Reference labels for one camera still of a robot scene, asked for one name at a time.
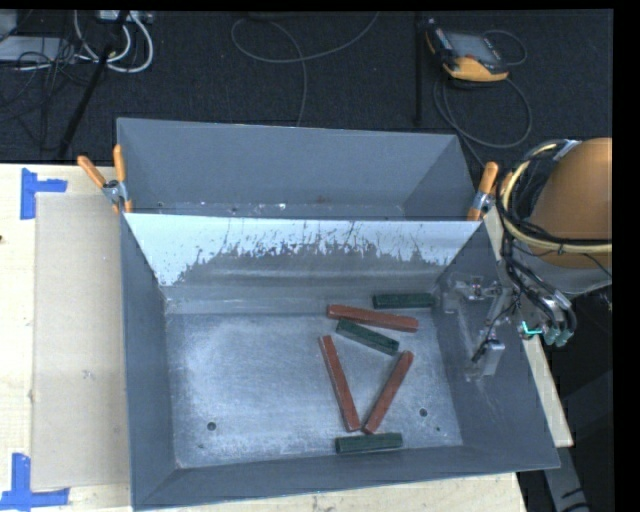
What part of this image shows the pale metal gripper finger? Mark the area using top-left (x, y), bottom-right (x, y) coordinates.
top-left (435, 272), bottom-right (499, 314)
top-left (464, 339), bottom-right (506, 384)

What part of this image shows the grey metal bin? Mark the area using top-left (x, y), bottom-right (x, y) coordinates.
top-left (115, 117), bottom-right (562, 512)

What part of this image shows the dark green flat block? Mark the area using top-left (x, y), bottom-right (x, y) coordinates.
top-left (372, 292), bottom-right (435, 310)
top-left (334, 431), bottom-right (405, 456)
top-left (334, 318), bottom-right (401, 357)

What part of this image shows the pale wood flat board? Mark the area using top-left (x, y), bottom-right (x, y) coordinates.
top-left (29, 192), bottom-right (132, 492)

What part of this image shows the red-brown flat block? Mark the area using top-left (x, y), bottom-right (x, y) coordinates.
top-left (361, 349), bottom-right (416, 436)
top-left (318, 334), bottom-right (362, 434)
top-left (326, 303), bottom-right (420, 334)

